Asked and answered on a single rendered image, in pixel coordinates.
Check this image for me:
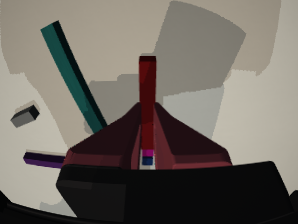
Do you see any grey rectangular block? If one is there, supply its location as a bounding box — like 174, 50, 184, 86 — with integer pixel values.
10, 105, 40, 128

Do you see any small dark blue block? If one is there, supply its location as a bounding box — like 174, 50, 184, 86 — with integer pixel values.
142, 156, 153, 165

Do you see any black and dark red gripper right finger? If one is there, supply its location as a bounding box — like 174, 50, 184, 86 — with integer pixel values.
153, 102, 233, 169

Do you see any turquoise rod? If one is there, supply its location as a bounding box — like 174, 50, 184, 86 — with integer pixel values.
40, 20, 107, 133

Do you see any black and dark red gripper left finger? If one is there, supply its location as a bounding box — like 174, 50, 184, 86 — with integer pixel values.
62, 102, 142, 169

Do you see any dark red rod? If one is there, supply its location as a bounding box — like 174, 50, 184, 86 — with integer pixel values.
139, 56, 157, 150

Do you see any magenta rod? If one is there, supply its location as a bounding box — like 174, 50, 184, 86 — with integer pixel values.
142, 150, 154, 156

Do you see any purple rod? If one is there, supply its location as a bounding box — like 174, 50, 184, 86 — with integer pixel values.
23, 152, 65, 169

